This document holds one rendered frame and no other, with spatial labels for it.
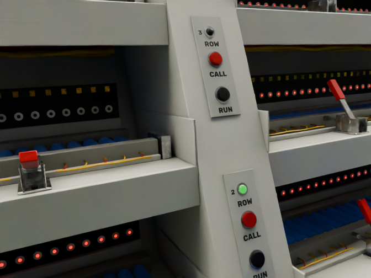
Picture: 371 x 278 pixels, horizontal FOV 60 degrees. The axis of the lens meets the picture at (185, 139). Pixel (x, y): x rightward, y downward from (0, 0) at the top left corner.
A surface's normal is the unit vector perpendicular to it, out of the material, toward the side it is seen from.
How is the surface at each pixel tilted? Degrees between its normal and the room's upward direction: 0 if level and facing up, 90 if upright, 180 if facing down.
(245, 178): 90
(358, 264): 18
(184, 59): 90
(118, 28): 108
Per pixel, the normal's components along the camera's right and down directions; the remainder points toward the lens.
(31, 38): 0.44, 0.14
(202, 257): -0.90, 0.13
